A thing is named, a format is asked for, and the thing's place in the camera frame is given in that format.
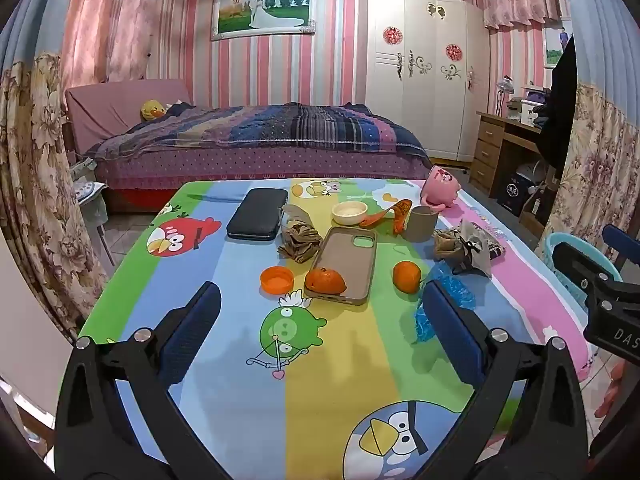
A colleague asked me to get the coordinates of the light blue plastic basket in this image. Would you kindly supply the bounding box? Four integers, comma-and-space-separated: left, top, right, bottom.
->
545, 232, 608, 311

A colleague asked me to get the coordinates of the pink cartoon mug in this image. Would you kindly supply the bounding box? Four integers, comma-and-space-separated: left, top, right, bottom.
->
419, 165, 463, 211

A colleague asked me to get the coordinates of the person's right hand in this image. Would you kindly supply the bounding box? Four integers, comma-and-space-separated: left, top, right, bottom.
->
596, 361, 627, 418

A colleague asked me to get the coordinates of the wooden desk with drawers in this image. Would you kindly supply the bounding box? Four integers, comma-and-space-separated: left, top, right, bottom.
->
469, 111, 556, 198

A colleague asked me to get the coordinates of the black zip case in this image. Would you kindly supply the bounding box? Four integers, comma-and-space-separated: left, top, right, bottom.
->
226, 188, 289, 242

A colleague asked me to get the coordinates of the white wardrobe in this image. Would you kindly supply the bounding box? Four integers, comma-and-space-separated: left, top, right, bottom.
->
365, 0, 491, 163

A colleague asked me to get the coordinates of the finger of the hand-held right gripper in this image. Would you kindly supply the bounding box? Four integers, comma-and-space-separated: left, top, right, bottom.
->
602, 225, 640, 261
552, 241, 623, 312

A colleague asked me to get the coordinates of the orange bottle cap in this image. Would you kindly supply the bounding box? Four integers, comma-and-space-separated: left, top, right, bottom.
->
260, 266, 295, 295

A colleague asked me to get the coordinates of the small wall photo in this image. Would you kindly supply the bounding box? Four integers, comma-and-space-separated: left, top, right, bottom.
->
542, 25, 573, 67

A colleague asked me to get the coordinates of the half tangerine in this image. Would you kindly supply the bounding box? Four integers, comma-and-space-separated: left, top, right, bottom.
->
305, 267, 347, 295

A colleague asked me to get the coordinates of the white small appliance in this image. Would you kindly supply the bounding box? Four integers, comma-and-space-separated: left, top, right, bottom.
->
515, 160, 548, 186

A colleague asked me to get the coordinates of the desk lamp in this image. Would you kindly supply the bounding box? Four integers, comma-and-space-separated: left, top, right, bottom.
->
495, 76, 516, 117

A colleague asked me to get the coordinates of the whole tangerine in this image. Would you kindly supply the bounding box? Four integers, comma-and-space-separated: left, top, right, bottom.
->
392, 261, 422, 293

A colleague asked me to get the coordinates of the brown paper bag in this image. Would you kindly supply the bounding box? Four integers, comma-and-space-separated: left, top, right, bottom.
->
277, 204, 323, 264

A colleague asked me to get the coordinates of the beige black snack packet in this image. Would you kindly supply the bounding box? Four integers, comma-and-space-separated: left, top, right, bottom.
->
452, 220, 507, 278

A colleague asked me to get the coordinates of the blue floral curtain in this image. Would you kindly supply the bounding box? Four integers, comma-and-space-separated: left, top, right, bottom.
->
535, 0, 640, 281
0, 0, 108, 341

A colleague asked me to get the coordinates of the cartoon printed tablecloth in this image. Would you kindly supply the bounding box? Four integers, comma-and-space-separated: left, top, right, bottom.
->
75, 177, 596, 480

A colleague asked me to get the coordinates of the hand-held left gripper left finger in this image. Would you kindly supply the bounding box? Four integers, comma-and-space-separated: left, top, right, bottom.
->
54, 281, 223, 480

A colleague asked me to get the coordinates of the framed wedding picture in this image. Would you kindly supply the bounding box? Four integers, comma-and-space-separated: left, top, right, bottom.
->
210, 0, 317, 41

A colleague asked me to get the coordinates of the orange peel strip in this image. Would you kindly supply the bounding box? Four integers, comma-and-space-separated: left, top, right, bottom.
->
361, 199, 413, 236

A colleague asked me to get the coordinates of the white box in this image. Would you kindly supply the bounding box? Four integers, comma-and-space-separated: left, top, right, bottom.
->
506, 99, 543, 126

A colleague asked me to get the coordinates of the pink bed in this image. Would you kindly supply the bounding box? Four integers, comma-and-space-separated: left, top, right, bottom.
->
65, 79, 433, 211

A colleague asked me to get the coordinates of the brown phone case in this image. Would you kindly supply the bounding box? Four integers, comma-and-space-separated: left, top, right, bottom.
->
303, 226, 378, 306

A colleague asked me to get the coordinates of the blue plastic wrap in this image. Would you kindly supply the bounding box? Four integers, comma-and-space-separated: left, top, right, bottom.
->
414, 262, 477, 345

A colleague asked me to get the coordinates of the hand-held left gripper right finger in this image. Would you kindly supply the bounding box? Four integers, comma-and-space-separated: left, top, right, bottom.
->
421, 280, 588, 480

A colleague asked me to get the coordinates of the black hanging coat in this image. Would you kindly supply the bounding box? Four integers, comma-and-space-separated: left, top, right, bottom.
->
537, 35, 581, 171

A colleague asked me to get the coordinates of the brown cardboard box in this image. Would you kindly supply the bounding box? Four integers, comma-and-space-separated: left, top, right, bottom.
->
520, 190, 551, 238

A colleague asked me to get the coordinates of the white chair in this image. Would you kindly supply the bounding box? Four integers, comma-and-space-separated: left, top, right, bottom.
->
70, 157, 113, 266

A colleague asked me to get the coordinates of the long pink curtain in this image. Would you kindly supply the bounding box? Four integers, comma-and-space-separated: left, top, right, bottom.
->
60, 0, 176, 91

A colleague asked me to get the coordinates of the striped patchwork quilt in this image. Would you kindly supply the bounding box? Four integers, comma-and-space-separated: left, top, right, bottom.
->
95, 102, 431, 161

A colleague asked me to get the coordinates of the brown paper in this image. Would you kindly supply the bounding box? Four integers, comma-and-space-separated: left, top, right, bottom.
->
432, 229, 463, 261

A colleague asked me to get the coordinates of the black bag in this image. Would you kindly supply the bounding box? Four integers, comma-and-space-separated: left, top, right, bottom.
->
496, 175, 528, 211

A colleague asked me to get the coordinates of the small white bowl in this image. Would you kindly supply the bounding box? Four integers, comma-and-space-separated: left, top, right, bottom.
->
331, 201, 369, 227

